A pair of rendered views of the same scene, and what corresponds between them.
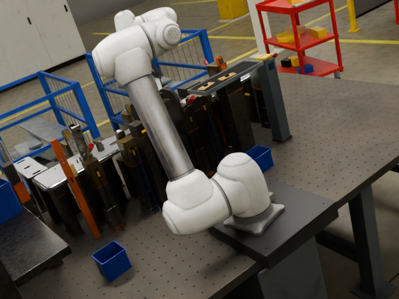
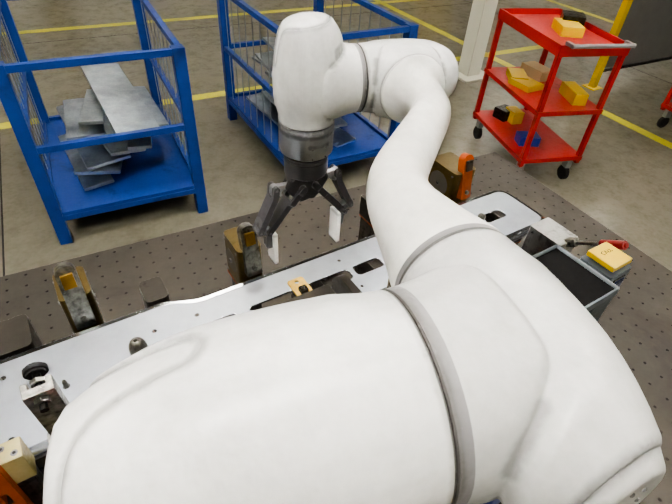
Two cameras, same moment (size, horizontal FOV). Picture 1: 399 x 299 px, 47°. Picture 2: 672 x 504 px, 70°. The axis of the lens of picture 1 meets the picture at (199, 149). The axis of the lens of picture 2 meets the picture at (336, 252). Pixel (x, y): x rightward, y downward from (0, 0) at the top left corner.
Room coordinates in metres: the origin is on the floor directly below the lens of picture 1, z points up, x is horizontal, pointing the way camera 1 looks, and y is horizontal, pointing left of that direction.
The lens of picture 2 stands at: (1.50, 0.13, 1.74)
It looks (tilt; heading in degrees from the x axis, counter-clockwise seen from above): 41 degrees down; 357
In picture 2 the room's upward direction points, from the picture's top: 4 degrees clockwise
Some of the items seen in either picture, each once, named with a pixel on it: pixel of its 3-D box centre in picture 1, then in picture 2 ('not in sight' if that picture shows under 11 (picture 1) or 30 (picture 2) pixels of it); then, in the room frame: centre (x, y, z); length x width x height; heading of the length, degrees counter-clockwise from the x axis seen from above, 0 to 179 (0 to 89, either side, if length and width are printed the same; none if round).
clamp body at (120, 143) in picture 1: (139, 175); not in sight; (1.89, 0.29, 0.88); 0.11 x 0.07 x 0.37; 32
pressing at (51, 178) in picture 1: (160, 118); (309, 287); (2.24, 0.14, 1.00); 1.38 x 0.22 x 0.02; 122
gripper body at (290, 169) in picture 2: not in sight; (305, 174); (2.22, 0.16, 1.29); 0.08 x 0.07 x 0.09; 122
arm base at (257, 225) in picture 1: (255, 208); not in sight; (1.51, -0.14, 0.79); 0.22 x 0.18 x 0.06; 129
